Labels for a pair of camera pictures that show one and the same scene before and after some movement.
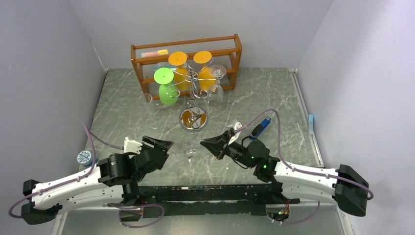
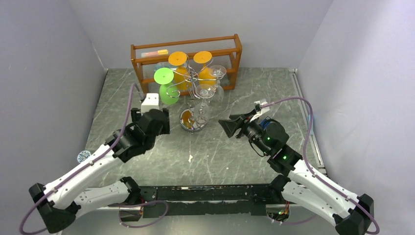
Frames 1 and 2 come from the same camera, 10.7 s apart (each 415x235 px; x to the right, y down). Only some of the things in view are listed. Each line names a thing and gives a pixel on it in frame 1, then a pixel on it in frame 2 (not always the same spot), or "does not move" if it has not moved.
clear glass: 192,151 to 202,111
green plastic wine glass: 168,92 does not move
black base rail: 205,200 does not move
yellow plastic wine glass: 207,76 does not move
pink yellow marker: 159,52 does not move
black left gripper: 163,145 to 166,129
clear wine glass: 216,94 does not move
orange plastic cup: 182,78 does not move
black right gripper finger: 217,142 to 248,113
